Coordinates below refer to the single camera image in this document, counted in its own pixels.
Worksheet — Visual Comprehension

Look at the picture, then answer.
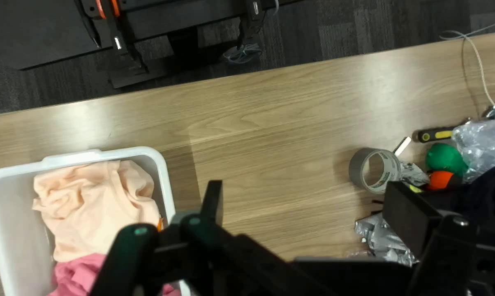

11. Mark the white plastic bin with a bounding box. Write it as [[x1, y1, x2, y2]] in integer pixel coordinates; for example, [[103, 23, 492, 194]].
[[0, 145, 192, 296]]

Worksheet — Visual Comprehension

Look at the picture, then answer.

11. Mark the yellow black screwdriver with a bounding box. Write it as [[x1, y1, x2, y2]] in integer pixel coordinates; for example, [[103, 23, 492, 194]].
[[393, 124, 464, 158]]

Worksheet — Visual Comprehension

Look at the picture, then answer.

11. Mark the clear plastic bag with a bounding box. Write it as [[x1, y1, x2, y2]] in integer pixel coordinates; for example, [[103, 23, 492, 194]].
[[450, 117, 495, 183]]

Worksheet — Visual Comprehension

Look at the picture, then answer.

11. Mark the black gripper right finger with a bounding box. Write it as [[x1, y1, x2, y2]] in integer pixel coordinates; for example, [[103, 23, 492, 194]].
[[381, 180, 478, 296]]

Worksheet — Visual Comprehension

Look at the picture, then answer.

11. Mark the pink cloth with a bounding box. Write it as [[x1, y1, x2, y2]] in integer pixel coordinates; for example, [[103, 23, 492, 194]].
[[48, 252, 182, 296]]

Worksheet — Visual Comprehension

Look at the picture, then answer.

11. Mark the white cable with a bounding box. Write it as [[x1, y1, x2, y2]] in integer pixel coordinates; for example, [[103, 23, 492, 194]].
[[441, 30, 495, 120]]

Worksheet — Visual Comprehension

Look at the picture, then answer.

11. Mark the orange ball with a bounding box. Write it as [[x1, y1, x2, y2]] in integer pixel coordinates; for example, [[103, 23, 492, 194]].
[[426, 170, 457, 193]]

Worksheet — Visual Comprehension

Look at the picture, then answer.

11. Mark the black office chair base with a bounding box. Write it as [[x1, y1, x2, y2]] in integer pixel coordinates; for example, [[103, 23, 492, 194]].
[[72, 0, 293, 89]]

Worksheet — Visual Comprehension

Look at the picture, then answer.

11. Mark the peach cloth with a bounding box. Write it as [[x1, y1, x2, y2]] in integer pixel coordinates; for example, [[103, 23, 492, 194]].
[[31, 158, 164, 263]]

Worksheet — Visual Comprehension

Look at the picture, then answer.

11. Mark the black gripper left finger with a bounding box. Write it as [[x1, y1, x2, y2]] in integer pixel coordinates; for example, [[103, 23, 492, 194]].
[[89, 180, 335, 296]]

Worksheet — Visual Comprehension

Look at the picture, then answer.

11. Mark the crumpled silver foil bag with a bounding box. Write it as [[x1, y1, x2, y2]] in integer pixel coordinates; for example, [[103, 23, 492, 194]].
[[352, 212, 421, 268]]

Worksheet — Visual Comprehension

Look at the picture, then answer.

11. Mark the green ball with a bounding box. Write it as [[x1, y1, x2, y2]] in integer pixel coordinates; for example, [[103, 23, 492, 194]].
[[424, 143, 470, 178]]

